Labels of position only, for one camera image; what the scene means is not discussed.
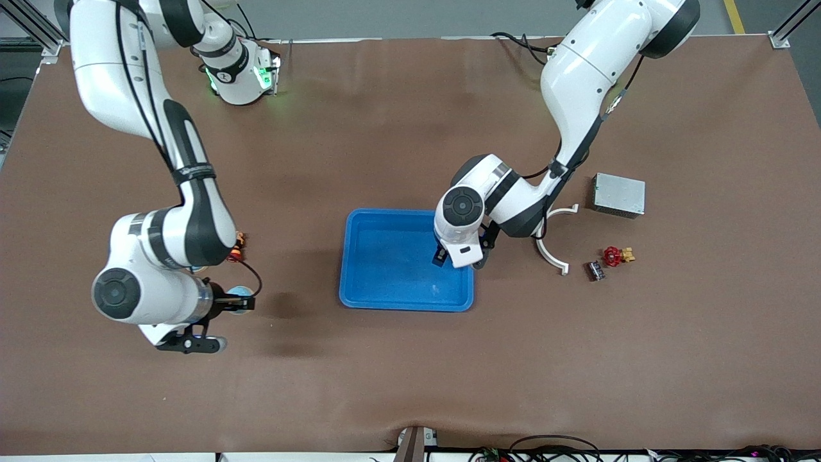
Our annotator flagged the black right base cable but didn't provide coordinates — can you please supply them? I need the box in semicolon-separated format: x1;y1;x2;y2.
228;3;283;46

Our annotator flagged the grey metal box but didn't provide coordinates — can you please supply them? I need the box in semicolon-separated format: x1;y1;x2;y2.
591;173;647;219

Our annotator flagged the black base cable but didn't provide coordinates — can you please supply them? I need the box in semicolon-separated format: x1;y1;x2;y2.
228;3;283;46
491;31;559;68

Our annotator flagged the black looped cable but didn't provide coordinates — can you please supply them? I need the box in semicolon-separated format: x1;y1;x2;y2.
510;435;602;462

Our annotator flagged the black left base cable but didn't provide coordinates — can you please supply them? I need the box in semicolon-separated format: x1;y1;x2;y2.
491;31;559;68

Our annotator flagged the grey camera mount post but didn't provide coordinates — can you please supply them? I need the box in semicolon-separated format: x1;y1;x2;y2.
393;425;439;462

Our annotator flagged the aluminium frame strut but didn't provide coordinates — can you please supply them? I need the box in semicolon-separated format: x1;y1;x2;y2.
0;0;72;65
770;0;821;49

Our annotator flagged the white curved plastic bracket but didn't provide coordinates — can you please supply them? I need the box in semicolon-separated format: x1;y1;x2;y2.
536;204;580;276

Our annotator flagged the blue plastic tray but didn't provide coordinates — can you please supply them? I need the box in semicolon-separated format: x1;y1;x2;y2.
339;209;475;313

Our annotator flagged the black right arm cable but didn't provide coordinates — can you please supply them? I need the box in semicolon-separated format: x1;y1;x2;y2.
114;0;263;300

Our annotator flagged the black cable bundle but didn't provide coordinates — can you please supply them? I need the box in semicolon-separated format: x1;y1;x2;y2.
654;444;821;462

